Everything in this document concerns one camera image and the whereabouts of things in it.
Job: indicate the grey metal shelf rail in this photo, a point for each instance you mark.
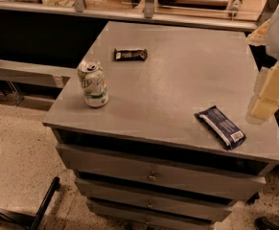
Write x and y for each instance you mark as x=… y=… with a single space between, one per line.
x=37 y=74

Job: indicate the bottom grey drawer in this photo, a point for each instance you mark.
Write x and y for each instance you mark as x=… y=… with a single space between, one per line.
x=144 y=216

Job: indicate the grey drawer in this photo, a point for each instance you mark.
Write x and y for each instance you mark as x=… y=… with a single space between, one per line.
x=191 y=178
x=173 y=204
x=144 y=216

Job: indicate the white green 7up can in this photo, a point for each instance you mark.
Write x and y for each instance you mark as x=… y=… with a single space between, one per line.
x=92 y=80

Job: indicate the middle grey drawer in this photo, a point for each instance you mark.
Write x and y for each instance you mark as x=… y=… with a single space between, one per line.
x=173 y=204

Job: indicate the black snack bar wrapper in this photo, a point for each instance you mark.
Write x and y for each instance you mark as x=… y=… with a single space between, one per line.
x=130 y=54

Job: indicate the top grey drawer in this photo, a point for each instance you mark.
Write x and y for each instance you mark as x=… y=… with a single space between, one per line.
x=191 y=178

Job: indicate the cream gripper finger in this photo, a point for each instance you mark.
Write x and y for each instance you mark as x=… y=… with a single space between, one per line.
x=268 y=102
x=259 y=83

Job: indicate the grey drawer cabinet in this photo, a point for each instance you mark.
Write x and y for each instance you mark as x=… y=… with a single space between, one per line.
x=152 y=103

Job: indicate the black object floor right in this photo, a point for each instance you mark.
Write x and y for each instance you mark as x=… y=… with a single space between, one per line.
x=263 y=223

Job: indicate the blue rxbar blueberry wrapper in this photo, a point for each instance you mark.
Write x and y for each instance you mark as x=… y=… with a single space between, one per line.
x=223 y=127

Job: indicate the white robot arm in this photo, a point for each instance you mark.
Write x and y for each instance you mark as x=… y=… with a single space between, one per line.
x=268 y=35

